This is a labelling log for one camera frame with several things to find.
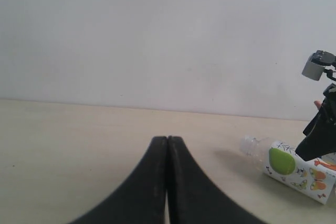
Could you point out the bare open human hand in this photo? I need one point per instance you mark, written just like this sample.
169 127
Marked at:
318 104

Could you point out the green fruit tea bottle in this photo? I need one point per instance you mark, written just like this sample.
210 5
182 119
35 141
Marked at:
278 160

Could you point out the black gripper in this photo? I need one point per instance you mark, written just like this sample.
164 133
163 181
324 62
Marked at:
319 134

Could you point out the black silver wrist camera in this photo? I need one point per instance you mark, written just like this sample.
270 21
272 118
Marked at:
318 63

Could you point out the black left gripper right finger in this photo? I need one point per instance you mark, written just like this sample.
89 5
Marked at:
192 197

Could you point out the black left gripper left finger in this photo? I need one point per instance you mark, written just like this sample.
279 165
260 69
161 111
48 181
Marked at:
141 197

